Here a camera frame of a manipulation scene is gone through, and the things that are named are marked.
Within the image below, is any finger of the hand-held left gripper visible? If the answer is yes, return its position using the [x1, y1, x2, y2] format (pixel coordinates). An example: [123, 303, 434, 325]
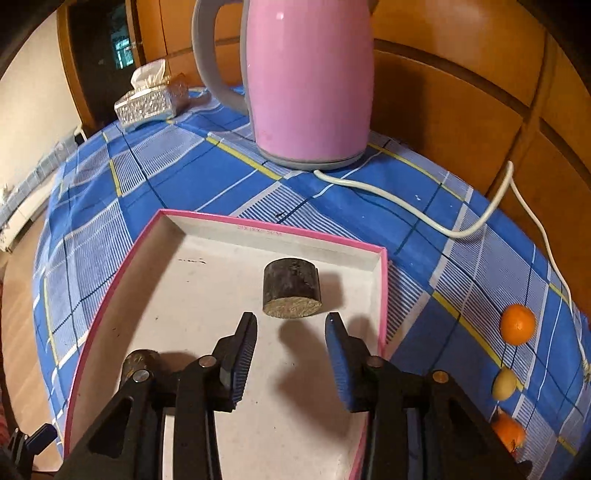
[0, 424, 58, 480]

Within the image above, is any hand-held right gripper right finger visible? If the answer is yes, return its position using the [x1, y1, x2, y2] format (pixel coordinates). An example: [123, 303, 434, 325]
[324, 312, 532, 480]

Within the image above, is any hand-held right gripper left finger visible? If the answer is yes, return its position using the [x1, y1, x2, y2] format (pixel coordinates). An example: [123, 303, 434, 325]
[55, 312, 258, 480]

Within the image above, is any pink cardboard box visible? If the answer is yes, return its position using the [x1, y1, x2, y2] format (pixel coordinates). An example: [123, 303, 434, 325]
[62, 209, 389, 480]

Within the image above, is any dark wooden cylinder block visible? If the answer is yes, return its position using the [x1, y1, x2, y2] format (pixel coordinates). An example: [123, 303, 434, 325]
[121, 350, 160, 384]
[263, 259, 321, 319]

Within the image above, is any partly peeled orange tangerine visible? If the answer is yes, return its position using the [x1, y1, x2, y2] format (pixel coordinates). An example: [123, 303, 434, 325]
[490, 406, 527, 455]

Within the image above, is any small yellow fruit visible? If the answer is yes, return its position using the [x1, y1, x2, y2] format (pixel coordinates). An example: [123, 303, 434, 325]
[492, 367, 518, 400]

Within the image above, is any smooth orange tangerine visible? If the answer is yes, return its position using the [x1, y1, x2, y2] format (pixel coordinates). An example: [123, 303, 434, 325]
[501, 304, 536, 344]

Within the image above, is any grey kettle base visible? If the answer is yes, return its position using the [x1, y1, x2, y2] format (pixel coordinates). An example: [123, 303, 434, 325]
[257, 142, 369, 171]

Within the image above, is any blue plaid tablecloth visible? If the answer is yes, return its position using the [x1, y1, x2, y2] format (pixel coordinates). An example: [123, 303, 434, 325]
[32, 85, 591, 467]

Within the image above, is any white low furniture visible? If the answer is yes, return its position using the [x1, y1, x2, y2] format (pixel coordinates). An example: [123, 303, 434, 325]
[0, 136, 81, 252]

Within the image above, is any silver patterned tissue box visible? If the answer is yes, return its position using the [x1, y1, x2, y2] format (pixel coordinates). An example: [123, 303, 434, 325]
[114, 73, 190, 134]

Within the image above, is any white tissue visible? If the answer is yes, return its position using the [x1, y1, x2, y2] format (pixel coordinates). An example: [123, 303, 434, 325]
[130, 60, 167, 90]

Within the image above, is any white power cable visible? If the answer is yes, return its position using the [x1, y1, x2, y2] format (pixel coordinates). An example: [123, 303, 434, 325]
[314, 161, 591, 384]

